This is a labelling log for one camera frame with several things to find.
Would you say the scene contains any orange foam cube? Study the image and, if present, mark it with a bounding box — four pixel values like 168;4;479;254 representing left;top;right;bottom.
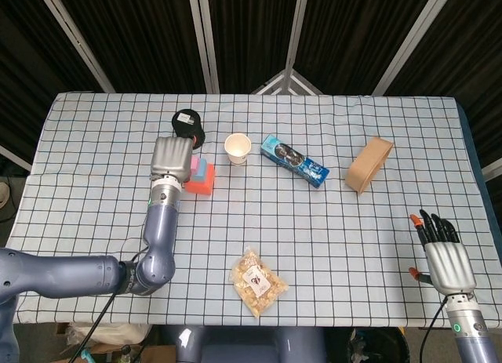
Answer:
184;162;216;196

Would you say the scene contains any blue foam cube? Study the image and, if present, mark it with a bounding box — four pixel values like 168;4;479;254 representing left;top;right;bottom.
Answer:
191;158;210;183

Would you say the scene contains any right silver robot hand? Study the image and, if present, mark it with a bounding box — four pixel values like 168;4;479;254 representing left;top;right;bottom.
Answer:
408;209;478;297

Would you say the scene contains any blue checked tablecloth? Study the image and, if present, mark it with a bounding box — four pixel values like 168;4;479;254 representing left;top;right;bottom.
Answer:
0;91;502;328

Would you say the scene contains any blue cookie box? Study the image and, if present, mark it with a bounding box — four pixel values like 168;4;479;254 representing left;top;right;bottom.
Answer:
260;133;329;190

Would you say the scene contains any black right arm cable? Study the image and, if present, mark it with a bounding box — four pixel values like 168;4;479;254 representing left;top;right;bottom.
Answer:
419;298;449;363

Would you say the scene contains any black mesh pen holder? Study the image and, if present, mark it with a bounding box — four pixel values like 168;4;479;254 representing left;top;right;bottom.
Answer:
170;108;206;149

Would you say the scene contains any white paper cup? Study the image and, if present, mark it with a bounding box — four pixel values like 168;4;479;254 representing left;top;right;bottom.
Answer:
224;132;252;166

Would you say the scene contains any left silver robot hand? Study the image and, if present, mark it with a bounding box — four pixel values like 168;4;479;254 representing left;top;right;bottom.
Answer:
150;134;198;183

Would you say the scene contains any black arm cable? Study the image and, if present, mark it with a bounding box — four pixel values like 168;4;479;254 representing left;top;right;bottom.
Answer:
80;243;151;363
419;298;449;363

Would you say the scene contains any black trash bin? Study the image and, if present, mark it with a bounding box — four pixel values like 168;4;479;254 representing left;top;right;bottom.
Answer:
347;327;412;363

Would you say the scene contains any white plastic bag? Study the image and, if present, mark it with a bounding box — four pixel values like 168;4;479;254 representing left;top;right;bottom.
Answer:
65;322;153;347

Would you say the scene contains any black white-framed folding screen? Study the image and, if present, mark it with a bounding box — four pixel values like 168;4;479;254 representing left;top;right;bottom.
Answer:
0;0;502;183

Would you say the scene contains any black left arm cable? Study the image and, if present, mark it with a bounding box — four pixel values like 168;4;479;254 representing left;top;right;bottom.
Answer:
80;243;151;363

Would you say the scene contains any blue-grey robot torso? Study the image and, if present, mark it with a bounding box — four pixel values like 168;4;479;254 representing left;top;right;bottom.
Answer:
160;325;329;363

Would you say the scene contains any brown oval paper bowl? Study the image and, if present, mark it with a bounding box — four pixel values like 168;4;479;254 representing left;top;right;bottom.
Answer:
344;136;395;194

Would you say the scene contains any clear snack bag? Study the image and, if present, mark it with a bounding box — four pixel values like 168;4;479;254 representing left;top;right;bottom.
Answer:
228;245;289;319

